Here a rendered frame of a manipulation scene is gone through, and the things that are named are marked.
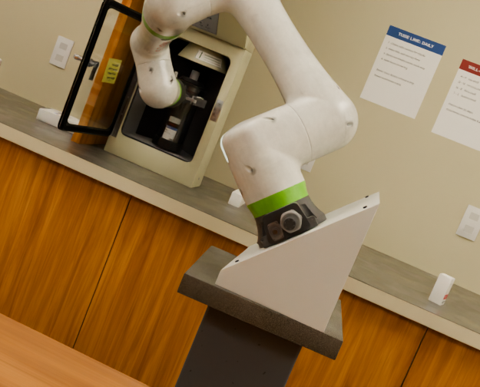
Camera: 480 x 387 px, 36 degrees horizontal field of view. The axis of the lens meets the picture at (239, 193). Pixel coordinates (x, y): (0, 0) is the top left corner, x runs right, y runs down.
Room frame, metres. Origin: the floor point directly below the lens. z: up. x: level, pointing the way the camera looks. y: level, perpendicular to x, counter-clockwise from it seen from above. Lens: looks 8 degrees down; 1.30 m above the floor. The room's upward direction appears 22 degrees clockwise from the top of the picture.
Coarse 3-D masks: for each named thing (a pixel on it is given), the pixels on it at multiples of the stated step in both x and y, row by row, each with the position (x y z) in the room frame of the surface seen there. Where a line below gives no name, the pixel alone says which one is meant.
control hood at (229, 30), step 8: (224, 16) 2.28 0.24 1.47; (232, 16) 2.26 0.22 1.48; (224, 24) 2.29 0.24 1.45; (232, 24) 2.28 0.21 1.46; (208, 32) 2.34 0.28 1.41; (224, 32) 2.32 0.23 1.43; (232, 32) 2.30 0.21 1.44; (240, 32) 2.29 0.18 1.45; (224, 40) 2.34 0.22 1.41; (232, 40) 2.32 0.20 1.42; (240, 40) 2.31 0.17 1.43; (248, 40) 2.34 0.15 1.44
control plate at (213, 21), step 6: (204, 18) 2.31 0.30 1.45; (210, 18) 2.30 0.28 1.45; (216, 18) 2.29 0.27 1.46; (198, 24) 2.33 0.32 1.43; (204, 24) 2.32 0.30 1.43; (210, 24) 2.31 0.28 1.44; (216, 24) 2.31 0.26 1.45; (204, 30) 2.34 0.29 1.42; (210, 30) 2.33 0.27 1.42; (216, 30) 2.32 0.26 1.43
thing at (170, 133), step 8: (192, 88) 2.39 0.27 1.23; (200, 96) 2.42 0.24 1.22; (184, 104) 2.39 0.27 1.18; (168, 112) 2.40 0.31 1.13; (176, 112) 2.39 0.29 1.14; (184, 112) 2.39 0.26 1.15; (192, 112) 2.41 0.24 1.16; (168, 120) 2.39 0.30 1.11; (176, 120) 2.38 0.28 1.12; (184, 120) 2.39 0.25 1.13; (160, 128) 2.40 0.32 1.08; (168, 128) 2.38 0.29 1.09; (176, 128) 2.38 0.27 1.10; (184, 128) 2.40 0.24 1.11; (160, 136) 2.39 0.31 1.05; (168, 136) 2.38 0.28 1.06; (176, 136) 2.39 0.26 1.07; (184, 136) 2.42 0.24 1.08
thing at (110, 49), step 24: (96, 24) 2.09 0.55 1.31; (120, 24) 2.21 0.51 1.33; (96, 48) 2.13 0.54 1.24; (120, 48) 2.25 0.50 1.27; (96, 72) 2.18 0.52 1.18; (120, 72) 2.30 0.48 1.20; (96, 96) 2.22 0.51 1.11; (120, 96) 2.35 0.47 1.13; (72, 120) 2.15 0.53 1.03; (96, 120) 2.27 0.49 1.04
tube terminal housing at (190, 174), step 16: (192, 32) 2.38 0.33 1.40; (208, 48) 2.38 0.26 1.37; (224, 48) 2.36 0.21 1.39; (240, 48) 2.35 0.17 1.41; (240, 64) 2.36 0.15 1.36; (224, 80) 2.36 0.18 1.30; (240, 80) 2.44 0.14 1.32; (224, 96) 2.35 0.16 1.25; (224, 112) 2.40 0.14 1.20; (208, 128) 2.35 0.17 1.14; (112, 144) 2.40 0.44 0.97; (128, 144) 2.39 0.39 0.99; (144, 144) 2.38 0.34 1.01; (208, 144) 2.36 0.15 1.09; (144, 160) 2.38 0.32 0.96; (160, 160) 2.37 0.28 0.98; (176, 160) 2.36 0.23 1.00; (192, 160) 2.36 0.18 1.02; (208, 160) 2.44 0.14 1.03; (176, 176) 2.36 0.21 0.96; (192, 176) 2.35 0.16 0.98
